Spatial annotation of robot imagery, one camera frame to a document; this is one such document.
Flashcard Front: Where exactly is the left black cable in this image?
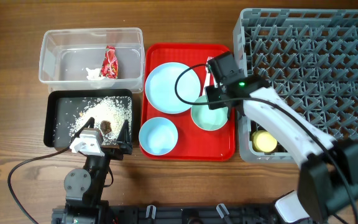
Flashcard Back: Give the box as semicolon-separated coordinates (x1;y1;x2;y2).
6;146;71;224

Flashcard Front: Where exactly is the yellow plastic cup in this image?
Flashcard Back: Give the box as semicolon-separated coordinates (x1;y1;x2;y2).
251;130;278;153

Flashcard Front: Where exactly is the right black cable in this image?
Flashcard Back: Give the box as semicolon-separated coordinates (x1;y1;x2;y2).
174;63;358;224

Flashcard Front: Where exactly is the light blue plate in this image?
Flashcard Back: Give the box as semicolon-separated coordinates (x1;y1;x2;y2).
145;62;201;114

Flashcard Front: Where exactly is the white rice pile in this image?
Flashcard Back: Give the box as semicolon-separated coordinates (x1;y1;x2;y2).
69;96;132;146

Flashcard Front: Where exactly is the clear plastic bin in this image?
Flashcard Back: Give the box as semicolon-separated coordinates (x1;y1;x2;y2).
39;27;145;93

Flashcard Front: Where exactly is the grey dishwasher rack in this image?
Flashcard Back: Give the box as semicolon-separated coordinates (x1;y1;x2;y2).
232;7;358;164

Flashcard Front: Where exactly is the red serving tray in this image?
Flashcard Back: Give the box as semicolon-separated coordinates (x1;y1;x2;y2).
141;43;236;161

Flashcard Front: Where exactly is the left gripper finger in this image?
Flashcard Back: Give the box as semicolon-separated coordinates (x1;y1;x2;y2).
116;119;132;147
72;117;94;139

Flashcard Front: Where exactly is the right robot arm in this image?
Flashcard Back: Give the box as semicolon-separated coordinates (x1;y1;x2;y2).
206;76;358;223

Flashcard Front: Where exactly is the brown food scrap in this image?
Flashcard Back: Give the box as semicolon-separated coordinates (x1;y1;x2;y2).
100;120;112;135

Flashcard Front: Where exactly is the black plastic tray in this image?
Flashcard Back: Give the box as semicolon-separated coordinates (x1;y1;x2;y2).
44;89;132;151

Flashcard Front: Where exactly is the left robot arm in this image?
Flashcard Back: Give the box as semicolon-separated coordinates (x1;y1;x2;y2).
51;118;132;224

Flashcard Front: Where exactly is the black cable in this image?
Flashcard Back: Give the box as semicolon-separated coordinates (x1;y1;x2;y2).
6;146;71;224
174;63;358;224

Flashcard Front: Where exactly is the mint green bowl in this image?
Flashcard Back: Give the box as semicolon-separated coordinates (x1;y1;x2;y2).
191;105;228;131

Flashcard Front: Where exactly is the red snack wrapper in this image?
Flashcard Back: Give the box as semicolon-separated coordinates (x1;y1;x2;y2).
99;45;119;79

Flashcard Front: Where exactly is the light blue small bowl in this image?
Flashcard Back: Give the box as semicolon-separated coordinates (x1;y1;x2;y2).
139;117;178;156

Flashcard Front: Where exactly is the white napkin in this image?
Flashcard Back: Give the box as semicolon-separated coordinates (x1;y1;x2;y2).
86;68;105;81

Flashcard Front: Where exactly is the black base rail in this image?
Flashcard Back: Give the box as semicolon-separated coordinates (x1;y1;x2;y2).
51;204;284;224

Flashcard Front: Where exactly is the white plastic fork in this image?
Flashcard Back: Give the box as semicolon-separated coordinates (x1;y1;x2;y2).
202;57;212;95

